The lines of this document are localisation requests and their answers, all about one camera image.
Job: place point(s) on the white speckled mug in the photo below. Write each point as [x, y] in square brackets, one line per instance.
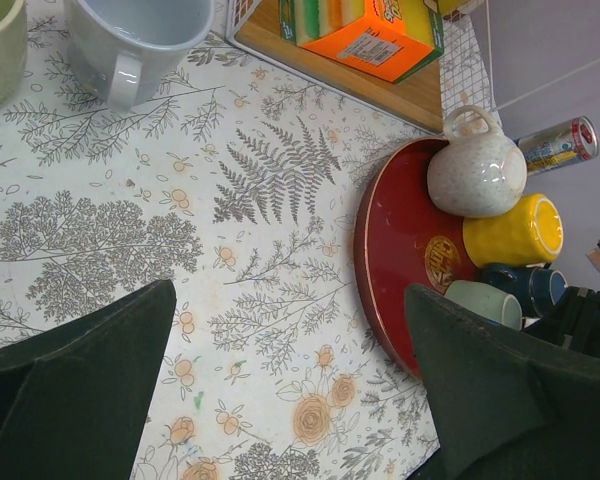
[477, 176]

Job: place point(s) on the white wire wooden shelf rack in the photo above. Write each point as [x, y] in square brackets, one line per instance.
[255, 27]

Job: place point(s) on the red white drink can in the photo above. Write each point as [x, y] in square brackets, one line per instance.
[569, 143]

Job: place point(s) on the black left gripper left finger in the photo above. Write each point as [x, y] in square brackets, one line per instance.
[74, 399]

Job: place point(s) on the white ribbed mug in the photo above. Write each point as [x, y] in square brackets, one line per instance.
[120, 50]

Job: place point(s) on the floral table mat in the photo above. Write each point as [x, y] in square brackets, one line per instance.
[240, 183]

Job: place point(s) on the red round tray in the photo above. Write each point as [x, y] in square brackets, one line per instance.
[401, 238]

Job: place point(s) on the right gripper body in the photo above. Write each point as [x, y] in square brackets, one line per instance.
[573, 323]

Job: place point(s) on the dark blue mug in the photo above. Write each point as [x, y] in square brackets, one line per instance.
[537, 289]

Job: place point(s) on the pale green tall mug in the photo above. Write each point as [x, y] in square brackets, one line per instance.
[13, 46]

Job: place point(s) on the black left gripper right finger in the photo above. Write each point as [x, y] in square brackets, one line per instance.
[505, 405]

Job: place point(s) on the light green mug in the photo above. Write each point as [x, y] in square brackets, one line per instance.
[485, 300]

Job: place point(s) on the yellow mug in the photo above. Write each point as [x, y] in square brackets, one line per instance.
[530, 233]

